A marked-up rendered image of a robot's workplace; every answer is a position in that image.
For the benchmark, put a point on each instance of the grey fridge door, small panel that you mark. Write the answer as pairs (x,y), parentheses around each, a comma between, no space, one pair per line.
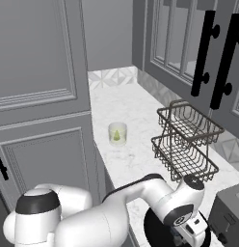
(44,160)

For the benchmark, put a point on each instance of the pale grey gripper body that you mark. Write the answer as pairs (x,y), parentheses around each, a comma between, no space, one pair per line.
(199,238)

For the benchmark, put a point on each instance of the glass of lemonade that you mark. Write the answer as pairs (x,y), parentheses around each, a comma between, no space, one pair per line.
(117,135)

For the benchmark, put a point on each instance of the grey toaster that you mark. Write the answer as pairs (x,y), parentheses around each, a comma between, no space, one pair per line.
(229,212)

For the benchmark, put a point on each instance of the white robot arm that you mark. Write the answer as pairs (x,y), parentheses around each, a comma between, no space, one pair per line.
(92,222)

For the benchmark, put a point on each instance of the grey glass-fronted cupboard door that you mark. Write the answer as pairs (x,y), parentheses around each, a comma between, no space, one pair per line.
(237,96)
(169,38)

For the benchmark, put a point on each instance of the grey fridge door, large panel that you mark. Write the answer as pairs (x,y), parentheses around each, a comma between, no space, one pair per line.
(34,51)

